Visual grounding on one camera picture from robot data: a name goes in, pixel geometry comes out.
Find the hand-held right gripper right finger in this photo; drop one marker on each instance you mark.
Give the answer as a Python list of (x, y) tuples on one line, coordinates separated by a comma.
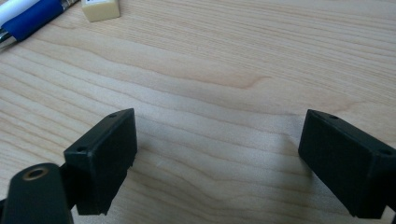
[(345, 168)]

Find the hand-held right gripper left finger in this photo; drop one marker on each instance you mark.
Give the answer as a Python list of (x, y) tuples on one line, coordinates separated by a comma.
[(102, 161)]

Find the cream eraser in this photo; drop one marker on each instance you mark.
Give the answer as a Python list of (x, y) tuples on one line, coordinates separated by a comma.
[(100, 9)]

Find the blue and white pen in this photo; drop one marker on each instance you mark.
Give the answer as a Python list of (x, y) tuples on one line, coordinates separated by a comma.
[(28, 17)]

